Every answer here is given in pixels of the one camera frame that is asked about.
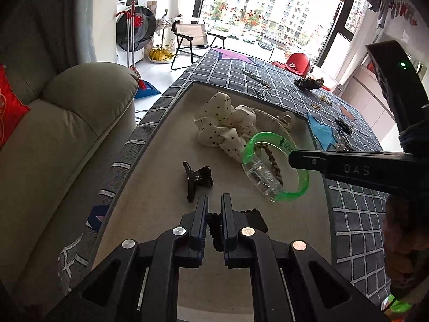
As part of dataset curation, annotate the yellow wire basket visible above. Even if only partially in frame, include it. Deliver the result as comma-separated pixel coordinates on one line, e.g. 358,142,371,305
147,39,176,64

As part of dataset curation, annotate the grey curtain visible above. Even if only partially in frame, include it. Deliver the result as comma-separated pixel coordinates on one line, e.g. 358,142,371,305
0,0,98,66

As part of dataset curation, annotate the red plastic chair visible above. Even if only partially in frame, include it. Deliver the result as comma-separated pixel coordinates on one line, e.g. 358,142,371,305
272,52,312,75

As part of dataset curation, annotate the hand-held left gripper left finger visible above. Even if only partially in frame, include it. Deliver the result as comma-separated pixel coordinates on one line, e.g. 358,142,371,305
67,195,209,322

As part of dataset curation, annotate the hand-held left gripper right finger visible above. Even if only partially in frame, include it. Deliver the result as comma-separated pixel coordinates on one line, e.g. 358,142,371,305
221,193,389,322

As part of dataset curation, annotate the white polka dot scrunchie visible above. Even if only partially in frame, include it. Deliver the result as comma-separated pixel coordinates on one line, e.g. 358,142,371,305
194,92,259,162

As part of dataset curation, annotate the white washing machine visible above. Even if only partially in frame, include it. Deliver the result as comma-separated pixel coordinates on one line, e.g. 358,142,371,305
116,0,157,65

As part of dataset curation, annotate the person's right forearm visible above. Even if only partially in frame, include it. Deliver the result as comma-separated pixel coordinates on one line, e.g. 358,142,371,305
383,195,429,297

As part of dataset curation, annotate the pearl bead chain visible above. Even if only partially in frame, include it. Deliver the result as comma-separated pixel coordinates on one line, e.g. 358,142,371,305
242,70,266,85

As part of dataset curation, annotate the blue dustpan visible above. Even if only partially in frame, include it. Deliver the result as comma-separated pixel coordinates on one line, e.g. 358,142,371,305
134,77,162,100

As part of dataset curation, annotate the brown braided hair tie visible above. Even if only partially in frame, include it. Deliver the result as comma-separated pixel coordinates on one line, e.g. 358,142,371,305
256,142,284,187

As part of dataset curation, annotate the small black claw clip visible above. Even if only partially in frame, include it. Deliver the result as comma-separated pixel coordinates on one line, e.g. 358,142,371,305
182,162,214,203

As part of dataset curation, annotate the red embroidered cushion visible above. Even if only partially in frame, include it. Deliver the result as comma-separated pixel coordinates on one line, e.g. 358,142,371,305
0,64,31,150

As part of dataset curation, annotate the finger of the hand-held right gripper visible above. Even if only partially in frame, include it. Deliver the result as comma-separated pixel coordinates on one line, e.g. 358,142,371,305
288,150,429,196

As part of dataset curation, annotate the dark floral scrunchie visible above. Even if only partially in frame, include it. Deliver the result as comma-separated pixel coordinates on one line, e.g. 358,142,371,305
294,76,324,91

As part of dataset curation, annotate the grey checked star tablecloth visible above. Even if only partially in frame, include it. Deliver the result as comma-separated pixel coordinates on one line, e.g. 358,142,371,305
57,49,393,309

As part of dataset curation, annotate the person's right hand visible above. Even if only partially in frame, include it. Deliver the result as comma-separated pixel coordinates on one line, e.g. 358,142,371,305
400,123,429,155

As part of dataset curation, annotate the grey cardboard box tray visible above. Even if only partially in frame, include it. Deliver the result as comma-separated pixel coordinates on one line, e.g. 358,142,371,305
90,80,336,322

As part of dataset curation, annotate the green translucent bracelet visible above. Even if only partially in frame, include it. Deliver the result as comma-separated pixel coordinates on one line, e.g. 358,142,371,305
242,131,310,203

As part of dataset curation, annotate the red handled broom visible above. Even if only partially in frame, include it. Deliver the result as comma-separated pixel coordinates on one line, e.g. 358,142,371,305
115,1,143,89

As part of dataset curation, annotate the beige sofa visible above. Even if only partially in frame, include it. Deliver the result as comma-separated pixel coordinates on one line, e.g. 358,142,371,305
0,35,140,297

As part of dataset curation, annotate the beige folding chair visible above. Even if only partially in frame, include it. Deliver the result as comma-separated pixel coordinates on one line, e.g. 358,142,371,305
170,18,228,70

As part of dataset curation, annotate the long black claw clip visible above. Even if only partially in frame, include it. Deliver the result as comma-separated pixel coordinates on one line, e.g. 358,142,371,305
335,118,356,136

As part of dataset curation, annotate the black rhinestone barrette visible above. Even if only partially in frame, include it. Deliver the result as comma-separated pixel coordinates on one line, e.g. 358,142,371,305
205,209,269,253

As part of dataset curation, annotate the white low cabinet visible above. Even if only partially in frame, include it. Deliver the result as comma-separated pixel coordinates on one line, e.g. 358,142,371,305
335,69,399,151

